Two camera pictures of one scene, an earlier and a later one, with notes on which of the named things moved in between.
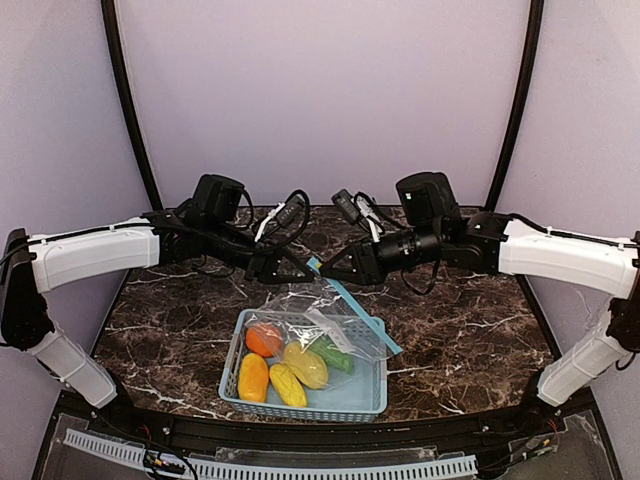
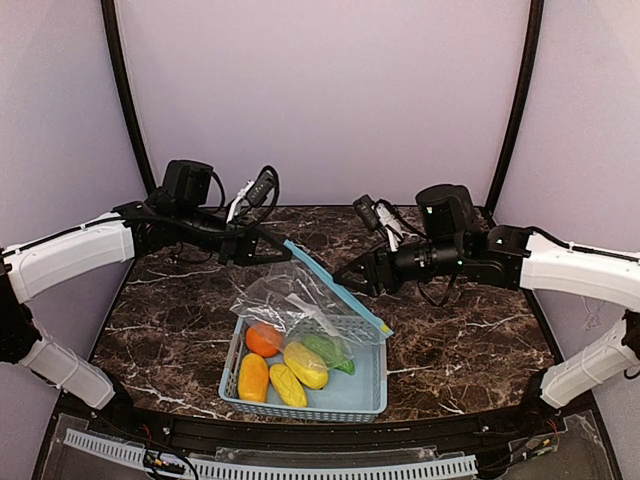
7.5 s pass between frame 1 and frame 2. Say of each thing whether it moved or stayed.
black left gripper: moved
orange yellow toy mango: stayed
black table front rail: stayed
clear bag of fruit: moved
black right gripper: moved
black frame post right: stayed
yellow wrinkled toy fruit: stayed
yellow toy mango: stayed
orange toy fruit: stayed
